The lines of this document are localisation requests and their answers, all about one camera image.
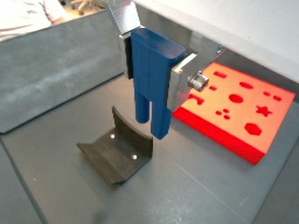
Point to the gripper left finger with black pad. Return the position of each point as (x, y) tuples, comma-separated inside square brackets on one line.
[(123, 13)]

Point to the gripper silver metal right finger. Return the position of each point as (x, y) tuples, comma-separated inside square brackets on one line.
[(187, 72)]

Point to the blue square-circle peg object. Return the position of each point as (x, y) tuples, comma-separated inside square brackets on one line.
[(155, 54)]

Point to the red foam shape board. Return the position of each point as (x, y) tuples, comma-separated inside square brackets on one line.
[(238, 111)]

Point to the office chair base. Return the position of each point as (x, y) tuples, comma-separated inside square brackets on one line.
[(82, 5)]

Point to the person in white shirt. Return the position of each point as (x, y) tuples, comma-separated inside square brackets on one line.
[(25, 16)]

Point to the black curved holder bracket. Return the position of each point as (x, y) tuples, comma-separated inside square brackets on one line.
[(121, 152)]

